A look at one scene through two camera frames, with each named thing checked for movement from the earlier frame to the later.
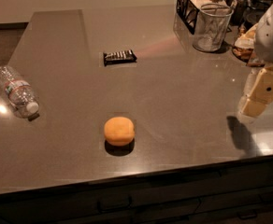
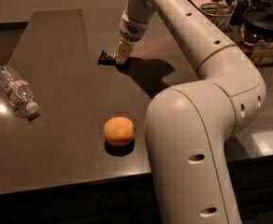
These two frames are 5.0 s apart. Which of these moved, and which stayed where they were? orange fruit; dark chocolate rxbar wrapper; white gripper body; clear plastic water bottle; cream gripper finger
Moved: dark chocolate rxbar wrapper; white gripper body; cream gripper finger
Stayed: orange fruit; clear plastic water bottle
